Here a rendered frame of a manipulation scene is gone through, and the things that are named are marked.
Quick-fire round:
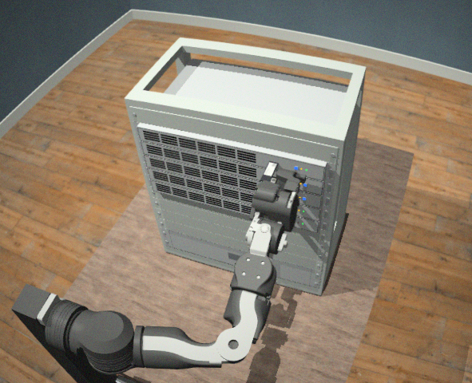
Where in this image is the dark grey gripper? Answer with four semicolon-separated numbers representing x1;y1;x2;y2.
249;168;307;232

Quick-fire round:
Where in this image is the white server rack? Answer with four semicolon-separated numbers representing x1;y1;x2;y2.
125;38;366;295

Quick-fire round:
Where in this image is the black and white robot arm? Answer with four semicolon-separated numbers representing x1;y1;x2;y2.
37;218;288;375

